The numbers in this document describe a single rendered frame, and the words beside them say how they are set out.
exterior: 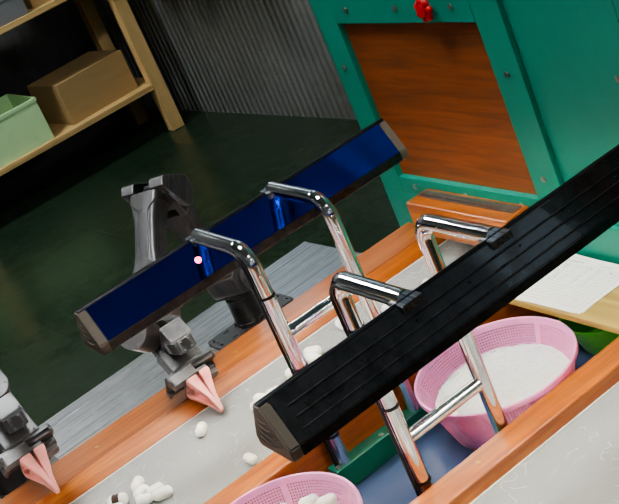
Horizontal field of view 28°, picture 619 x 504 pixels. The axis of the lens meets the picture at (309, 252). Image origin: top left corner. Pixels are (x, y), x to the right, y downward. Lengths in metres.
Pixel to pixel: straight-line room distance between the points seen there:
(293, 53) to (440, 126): 3.71
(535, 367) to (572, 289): 0.16
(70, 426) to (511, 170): 1.06
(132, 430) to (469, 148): 0.79
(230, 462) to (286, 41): 4.10
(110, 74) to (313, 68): 1.40
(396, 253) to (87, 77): 4.52
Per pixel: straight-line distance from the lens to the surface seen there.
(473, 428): 1.92
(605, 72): 1.93
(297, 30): 5.91
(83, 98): 6.84
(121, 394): 2.67
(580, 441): 1.81
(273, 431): 1.42
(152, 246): 2.33
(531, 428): 1.83
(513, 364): 2.05
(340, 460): 2.00
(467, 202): 2.33
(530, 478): 1.78
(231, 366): 2.34
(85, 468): 2.26
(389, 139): 2.12
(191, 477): 2.12
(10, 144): 6.68
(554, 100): 2.06
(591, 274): 2.12
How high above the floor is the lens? 1.77
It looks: 22 degrees down
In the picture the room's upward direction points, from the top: 24 degrees counter-clockwise
